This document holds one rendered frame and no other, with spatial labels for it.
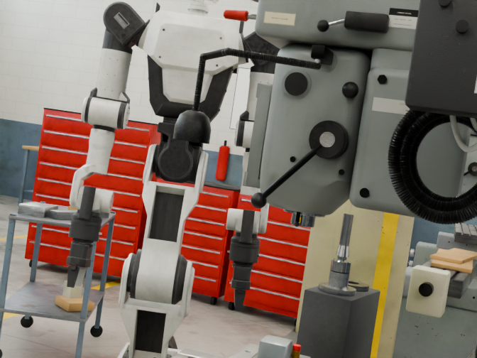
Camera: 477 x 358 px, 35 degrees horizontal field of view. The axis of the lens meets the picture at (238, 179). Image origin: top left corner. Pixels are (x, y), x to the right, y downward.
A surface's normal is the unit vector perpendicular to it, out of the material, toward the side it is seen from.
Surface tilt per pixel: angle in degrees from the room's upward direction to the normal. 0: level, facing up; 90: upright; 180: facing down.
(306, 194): 118
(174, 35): 90
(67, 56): 90
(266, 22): 90
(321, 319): 90
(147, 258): 66
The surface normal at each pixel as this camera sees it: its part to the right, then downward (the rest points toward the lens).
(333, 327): -0.47, -0.02
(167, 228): 0.03, -0.12
